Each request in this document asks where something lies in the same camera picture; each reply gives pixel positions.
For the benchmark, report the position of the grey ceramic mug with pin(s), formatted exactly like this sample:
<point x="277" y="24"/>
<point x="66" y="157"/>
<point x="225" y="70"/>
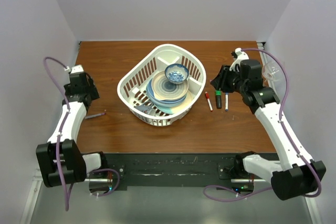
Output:
<point x="146" y="109"/>

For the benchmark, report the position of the white plastic dish basket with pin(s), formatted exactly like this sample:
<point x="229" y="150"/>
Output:
<point x="132" y="87"/>

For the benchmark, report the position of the blue floral ceramic bowl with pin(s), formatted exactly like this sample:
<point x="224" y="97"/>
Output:
<point x="176" y="73"/>

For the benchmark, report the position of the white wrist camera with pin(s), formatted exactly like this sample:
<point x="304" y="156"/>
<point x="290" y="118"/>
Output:
<point x="238" y="55"/>
<point x="76" y="70"/>

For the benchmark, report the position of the purple pen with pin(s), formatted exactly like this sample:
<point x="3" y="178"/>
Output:
<point x="94" y="115"/>

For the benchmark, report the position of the clear wine glass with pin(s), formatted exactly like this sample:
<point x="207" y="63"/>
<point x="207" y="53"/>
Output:
<point x="272" y="72"/>

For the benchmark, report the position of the blue rimmed plate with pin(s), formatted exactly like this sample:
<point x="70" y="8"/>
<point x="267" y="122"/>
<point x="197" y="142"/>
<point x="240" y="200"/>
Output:
<point x="165" y="103"/>

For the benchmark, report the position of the beige blue swirl plate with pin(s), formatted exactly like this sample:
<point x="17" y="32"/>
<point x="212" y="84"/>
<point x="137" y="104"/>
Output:
<point x="165" y="90"/>

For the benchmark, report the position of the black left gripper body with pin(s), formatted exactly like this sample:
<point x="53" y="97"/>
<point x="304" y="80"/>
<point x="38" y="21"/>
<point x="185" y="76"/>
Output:
<point x="91" y="89"/>

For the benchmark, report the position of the white red marker pen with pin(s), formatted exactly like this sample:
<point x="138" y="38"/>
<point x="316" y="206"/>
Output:
<point x="209" y="104"/>

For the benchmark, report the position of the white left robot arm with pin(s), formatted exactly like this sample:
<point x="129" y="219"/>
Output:
<point x="75" y="166"/>

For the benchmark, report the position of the cream and teal plate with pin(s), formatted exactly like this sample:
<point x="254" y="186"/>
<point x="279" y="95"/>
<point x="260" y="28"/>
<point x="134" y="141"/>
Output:
<point x="176" y="109"/>

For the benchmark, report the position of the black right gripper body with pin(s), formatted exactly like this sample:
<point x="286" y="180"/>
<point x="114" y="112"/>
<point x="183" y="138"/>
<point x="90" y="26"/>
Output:
<point x="232" y="81"/>

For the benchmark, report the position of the white blue marker pen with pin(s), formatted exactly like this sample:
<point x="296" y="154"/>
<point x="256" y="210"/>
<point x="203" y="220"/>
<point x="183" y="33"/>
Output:
<point x="226" y="103"/>

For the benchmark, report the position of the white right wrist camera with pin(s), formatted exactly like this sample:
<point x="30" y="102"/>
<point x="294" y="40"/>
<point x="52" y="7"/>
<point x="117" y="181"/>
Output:
<point x="238" y="55"/>

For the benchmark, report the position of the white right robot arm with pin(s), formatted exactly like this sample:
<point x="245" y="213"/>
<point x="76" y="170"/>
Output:
<point x="297" y="174"/>

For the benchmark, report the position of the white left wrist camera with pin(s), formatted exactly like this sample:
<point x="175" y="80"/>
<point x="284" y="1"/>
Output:
<point x="76" y="70"/>

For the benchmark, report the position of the black green highlighter pen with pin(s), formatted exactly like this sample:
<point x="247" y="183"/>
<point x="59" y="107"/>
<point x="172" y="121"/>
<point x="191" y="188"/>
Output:
<point x="218" y="101"/>

